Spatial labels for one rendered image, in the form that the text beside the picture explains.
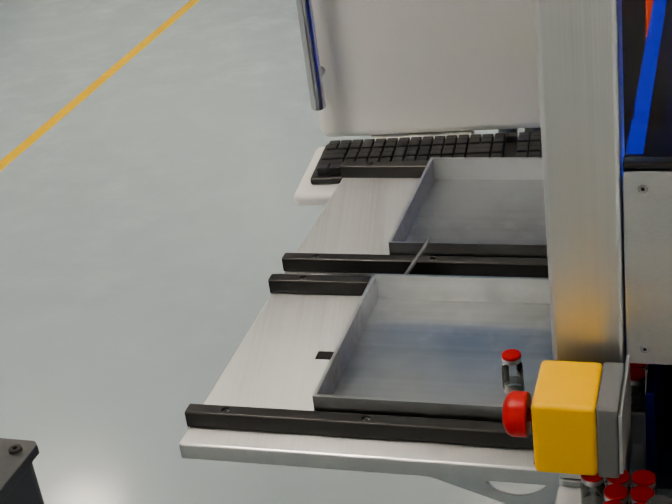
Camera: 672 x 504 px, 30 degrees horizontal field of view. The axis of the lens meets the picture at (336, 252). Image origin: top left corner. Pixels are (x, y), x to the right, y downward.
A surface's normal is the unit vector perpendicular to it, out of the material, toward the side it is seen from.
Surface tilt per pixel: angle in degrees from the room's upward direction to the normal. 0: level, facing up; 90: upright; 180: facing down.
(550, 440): 90
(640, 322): 90
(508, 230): 0
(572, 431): 90
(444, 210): 0
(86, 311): 0
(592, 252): 90
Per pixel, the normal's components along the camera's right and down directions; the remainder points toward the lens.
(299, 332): -0.12, -0.88
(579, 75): -0.27, 0.48
